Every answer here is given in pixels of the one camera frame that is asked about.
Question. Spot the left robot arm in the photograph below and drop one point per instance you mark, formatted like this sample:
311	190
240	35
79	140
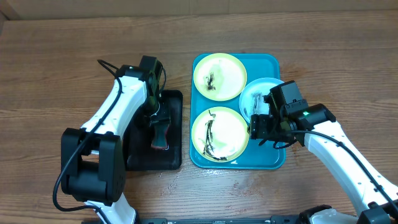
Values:
93	168

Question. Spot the yellow-green plate top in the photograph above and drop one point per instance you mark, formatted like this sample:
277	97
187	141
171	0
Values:
219	76

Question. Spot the light blue plate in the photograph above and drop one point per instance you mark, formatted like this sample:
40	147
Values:
251	100

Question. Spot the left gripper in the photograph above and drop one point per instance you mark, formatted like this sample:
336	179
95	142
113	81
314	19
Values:
164	117

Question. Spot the black plastic tray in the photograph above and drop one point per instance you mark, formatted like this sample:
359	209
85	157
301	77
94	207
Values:
138	154

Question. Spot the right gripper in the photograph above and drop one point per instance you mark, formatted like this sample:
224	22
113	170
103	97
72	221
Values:
259	129

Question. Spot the yellow-green plate bottom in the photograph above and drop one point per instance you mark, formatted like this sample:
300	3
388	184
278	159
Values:
219	134

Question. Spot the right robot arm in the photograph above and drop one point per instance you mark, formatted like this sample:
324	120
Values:
373	196

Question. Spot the yellow-green plate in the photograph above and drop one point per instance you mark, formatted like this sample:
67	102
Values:
219	134
219	76

